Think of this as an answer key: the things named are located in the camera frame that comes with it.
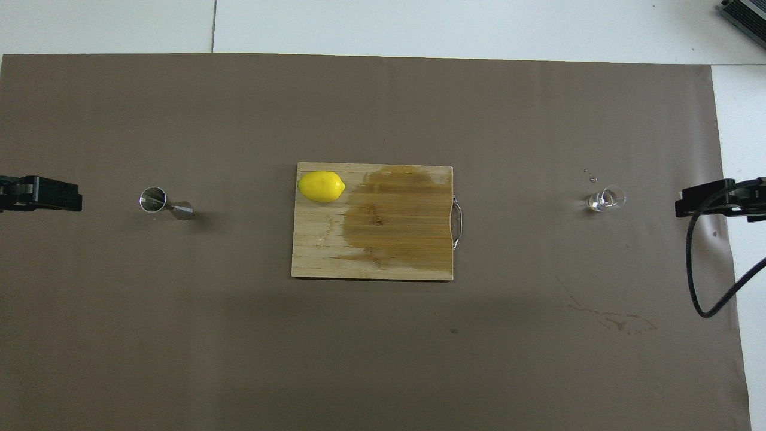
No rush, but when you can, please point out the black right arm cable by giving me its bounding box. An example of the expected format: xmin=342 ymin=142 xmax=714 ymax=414
xmin=686 ymin=195 xmax=766 ymax=318

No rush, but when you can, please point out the steel double jigger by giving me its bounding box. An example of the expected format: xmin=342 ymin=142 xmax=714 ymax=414
xmin=139 ymin=187 xmax=195 ymax=221

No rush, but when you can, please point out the yellow lemon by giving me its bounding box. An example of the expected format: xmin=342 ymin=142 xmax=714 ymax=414
xmin=297 ymin=171 xmax=346 ymax=203

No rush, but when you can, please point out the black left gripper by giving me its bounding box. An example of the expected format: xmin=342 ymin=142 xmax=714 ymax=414
xmin=0 ymin=175 xmax=83 ymax=212

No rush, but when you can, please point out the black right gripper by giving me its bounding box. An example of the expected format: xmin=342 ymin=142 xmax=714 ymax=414
xmin=675 ymin=177 xmax=766 ymax=223

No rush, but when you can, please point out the small clear glass beaker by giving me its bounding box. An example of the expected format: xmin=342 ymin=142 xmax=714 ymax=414
xmin=587 ymin=185 xmax=627 ymax=213

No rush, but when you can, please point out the wooden cutting board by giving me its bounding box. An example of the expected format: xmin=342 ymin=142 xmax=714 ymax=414
xmin=291 ymin=162 xmax=463 ymax=281

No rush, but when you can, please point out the brown paper table mat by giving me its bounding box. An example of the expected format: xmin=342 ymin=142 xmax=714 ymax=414
xmin=0 ymin=53 xmax=752 ymax=431

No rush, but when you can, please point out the grey ribbed metal device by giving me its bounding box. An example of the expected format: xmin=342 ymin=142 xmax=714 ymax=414
xmin=718 ymin=0 xmax=766 ymax=35

